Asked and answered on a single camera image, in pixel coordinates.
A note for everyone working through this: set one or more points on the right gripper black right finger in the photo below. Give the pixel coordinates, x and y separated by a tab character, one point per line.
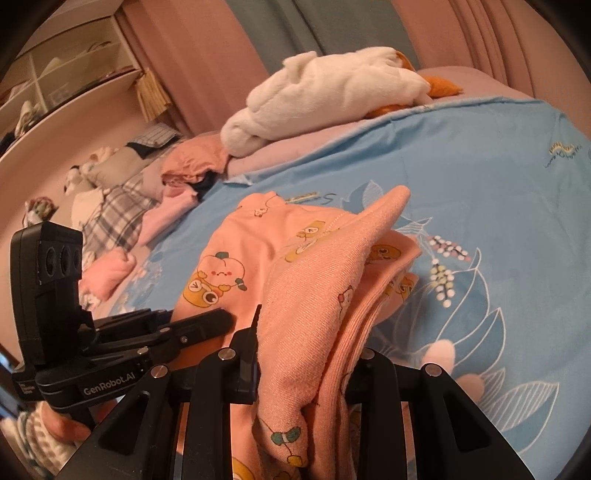
452	438

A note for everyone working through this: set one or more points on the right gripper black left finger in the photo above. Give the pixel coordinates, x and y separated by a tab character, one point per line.
138	437

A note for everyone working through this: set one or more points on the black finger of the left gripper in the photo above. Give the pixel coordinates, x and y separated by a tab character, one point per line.
153	333

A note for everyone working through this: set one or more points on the orange printed children's pajama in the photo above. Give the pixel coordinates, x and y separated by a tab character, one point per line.
314	281

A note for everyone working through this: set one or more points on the light pink folded clothes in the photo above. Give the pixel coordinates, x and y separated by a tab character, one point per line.
176	201

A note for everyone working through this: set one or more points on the person's left hand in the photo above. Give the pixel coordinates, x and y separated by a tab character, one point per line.
63	428

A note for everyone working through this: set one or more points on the striped knit sleeve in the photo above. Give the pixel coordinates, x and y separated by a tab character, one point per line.
41	454

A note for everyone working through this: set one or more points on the grey plaid cloth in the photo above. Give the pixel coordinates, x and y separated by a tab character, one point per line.
118	221

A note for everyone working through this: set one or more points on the blue floral bed sheet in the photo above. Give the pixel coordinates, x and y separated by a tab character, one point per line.
500	202

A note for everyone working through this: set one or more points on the yellow hanging cloth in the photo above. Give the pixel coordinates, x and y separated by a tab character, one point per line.
151	96

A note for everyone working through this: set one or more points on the pink curtain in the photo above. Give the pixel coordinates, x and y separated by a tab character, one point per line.
200	53

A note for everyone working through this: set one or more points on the white plush goose toy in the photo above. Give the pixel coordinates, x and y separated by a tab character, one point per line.
313	92

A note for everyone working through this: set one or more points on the grey-green curtain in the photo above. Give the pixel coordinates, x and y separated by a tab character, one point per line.
282	28

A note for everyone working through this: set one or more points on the pink blanket under sheet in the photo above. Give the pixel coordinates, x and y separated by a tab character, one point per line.
474	84

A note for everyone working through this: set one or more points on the white wall shelf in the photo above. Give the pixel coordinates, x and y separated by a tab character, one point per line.
73	61

